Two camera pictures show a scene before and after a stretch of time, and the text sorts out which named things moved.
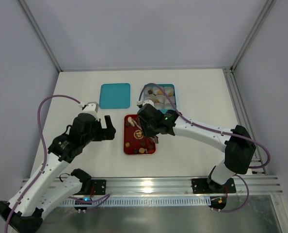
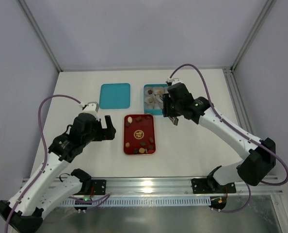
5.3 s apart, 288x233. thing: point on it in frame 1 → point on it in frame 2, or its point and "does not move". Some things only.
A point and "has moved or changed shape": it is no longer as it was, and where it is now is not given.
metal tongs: [153, 138] has moved or changed shape
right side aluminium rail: [239, 103] does not move
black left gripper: [103, 132] does not move
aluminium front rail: [255, 185] does not move
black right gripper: [150, 132] → [167, 107]
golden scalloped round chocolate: [141, 150] does not move
